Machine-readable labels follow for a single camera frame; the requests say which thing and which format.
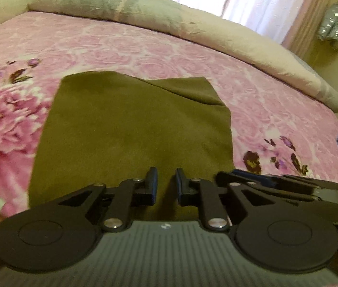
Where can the pink drape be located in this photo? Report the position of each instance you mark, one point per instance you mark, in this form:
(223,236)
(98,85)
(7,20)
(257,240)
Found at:
(309,9)

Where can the silver puffer jacket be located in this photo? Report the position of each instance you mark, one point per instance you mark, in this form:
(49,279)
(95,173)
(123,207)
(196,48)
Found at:
(333,24)

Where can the pink floral blanket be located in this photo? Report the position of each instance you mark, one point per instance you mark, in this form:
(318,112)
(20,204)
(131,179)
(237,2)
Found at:
(261,104)

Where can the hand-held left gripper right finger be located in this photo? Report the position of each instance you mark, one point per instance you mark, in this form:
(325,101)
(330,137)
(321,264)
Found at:
(178,182)

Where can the cream and grey quilt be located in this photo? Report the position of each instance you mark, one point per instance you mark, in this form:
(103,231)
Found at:
(187,21)

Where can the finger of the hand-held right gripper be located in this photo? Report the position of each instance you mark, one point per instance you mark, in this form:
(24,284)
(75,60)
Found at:
(276,192)
(255,176)

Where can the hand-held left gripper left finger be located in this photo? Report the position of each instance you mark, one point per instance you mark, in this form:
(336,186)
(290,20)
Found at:
(154,181)

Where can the olive green cloth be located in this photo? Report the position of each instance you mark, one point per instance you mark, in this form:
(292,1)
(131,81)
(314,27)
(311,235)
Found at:
(133,125)

